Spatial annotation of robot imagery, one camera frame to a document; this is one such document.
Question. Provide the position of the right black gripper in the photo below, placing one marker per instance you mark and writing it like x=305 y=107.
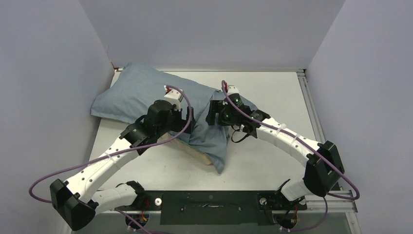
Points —
x=217 y=106

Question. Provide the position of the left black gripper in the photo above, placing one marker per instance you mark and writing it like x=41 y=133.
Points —
x=180 y=123

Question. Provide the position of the cream white pillow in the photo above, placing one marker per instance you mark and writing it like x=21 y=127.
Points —
x=190 y=150

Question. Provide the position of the patchwork and blue pillowcase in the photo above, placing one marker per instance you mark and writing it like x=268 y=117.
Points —
x=138 y=86

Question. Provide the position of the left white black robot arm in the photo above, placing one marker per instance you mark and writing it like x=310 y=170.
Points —
x=79 y=199

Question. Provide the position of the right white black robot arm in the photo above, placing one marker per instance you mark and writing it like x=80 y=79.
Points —
x=321 y=162

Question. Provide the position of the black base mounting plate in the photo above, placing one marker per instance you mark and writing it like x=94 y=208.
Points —
x=214 y=207

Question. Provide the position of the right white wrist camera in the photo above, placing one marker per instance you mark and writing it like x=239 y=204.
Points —
x=230 y=89

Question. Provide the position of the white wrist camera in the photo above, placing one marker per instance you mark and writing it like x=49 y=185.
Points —
x=230 y=89
x=174 y=97

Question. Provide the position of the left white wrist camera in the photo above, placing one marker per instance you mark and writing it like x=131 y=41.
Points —
x=174 y=97

